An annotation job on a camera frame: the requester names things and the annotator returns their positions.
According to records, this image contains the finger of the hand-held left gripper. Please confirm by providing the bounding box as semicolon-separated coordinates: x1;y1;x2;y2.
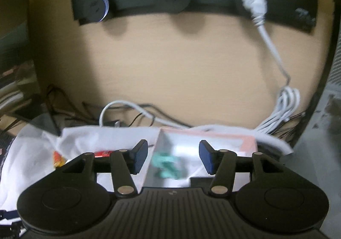
0;224;26;239
0;210;20;220

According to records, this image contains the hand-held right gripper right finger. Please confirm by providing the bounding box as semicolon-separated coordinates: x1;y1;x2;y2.
199;140;285;195

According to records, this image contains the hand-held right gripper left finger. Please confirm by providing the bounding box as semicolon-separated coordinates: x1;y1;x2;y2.
63;140;148;195

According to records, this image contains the teal plastic clamp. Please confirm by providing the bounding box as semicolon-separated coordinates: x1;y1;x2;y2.
151;152;182;179

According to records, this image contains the pink cardboard box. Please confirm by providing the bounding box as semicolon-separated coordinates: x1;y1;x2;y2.
144;126;258;187

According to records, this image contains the grey cloth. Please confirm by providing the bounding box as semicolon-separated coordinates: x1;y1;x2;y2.
0;124;293;229

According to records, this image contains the dark monitor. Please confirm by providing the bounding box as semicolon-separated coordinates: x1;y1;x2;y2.
0;19;32;69

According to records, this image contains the black cable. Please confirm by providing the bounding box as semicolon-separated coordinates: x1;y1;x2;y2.
45;84;192;129

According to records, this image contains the white power cable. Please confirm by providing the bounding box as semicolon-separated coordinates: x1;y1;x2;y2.
99;0;301;138

